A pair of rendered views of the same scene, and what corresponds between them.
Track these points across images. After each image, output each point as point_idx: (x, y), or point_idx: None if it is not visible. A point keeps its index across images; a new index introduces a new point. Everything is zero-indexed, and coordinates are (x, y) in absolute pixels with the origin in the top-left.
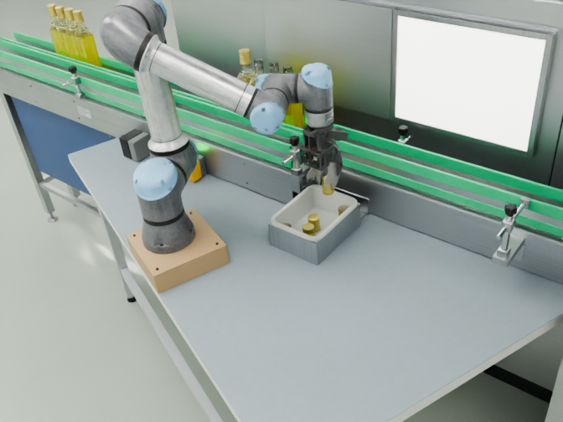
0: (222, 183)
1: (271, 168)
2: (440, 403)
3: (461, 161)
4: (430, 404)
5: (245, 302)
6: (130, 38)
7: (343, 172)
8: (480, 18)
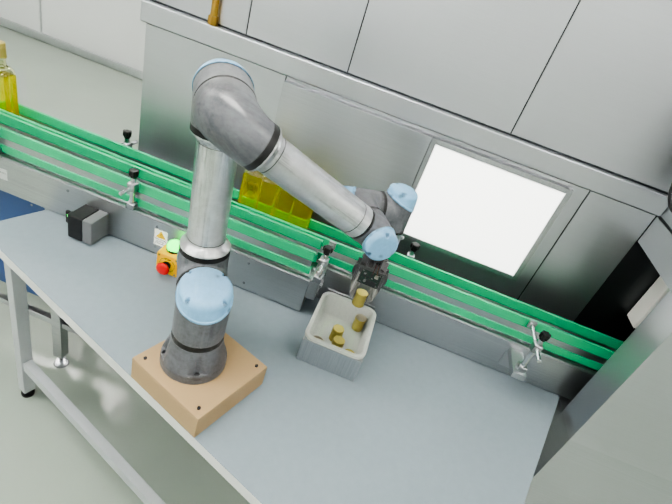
0: None
1: (285, 272)
2: None
3: (467, 280)
4: None
5: (302, 437)
6: (258, 127)
7: None
8: (509, 163)
